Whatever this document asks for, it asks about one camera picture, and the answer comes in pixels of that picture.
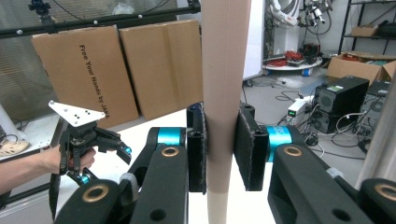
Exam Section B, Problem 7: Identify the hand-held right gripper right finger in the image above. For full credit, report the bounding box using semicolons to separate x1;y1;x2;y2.
233;103;294;192

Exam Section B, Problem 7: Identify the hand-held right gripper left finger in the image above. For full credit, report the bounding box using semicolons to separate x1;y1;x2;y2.
156;102;209;196

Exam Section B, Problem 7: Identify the light wooden spoon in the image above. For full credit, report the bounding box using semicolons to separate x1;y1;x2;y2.
200;0;253;224

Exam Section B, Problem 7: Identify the white grid mat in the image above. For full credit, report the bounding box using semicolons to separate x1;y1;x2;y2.
58;107;278;224

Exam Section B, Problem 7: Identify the printed flat cardboard box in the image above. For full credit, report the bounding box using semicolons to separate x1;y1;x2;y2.
31;24;140;129

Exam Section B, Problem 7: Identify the white device with green display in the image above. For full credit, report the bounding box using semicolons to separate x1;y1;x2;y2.
286;98;310;126

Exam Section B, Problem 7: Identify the beige slipper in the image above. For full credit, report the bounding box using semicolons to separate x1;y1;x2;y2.
0;138;31;158

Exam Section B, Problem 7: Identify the plain flat cardboard box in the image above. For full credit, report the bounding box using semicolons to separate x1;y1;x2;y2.
119;19;205;121

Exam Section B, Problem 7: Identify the black computer tower green sticker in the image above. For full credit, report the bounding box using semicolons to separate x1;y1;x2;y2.
313;75;372;135

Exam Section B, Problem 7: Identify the white cabinet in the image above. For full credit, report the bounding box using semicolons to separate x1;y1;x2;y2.
242;0;266;82

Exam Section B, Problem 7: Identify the open cardboard box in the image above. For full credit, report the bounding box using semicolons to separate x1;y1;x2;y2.
324;51;396;86

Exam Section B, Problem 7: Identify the black metal shelf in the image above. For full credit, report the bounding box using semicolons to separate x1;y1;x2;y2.
337;0;396;58

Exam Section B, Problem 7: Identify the black frame with cables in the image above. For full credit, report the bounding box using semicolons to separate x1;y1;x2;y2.
0;0;202;40

